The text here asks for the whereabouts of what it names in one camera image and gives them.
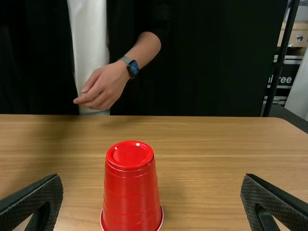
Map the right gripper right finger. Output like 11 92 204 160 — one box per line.
240 173 308 231

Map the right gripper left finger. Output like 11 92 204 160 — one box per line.
0 173 64 231

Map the grey mesh chair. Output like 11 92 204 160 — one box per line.
261 103 308 134

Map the black equipment case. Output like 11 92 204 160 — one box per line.
266 55 304 90

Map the red cup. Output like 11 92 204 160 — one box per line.
100 140 165 231

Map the cardboard box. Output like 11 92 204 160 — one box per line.
277 21 308 48

